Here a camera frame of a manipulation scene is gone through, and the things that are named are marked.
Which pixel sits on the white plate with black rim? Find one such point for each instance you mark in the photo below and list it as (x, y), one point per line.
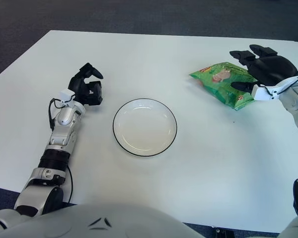
(144, 129)

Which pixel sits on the black bracket under table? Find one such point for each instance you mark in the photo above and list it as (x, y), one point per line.
(223, 234)

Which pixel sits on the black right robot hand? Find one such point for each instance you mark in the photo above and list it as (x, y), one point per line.
(273, 69)

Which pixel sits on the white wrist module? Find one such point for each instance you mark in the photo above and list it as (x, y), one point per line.
(259, 93)
(66, 96)

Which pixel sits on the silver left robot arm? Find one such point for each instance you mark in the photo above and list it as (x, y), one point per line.
(64, 119)

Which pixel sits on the grey robot torso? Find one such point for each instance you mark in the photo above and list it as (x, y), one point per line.
(101, 223)

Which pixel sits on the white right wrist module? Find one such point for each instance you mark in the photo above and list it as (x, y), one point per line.
(259, 93)

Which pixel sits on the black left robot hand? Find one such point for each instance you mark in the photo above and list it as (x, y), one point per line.
(79, 86)

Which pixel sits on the green snack chips bag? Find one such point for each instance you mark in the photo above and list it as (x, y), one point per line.
(218, 81)

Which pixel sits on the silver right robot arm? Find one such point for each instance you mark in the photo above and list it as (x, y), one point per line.
(294, 101)

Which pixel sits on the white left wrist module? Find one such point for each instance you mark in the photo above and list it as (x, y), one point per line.
(66, 96)

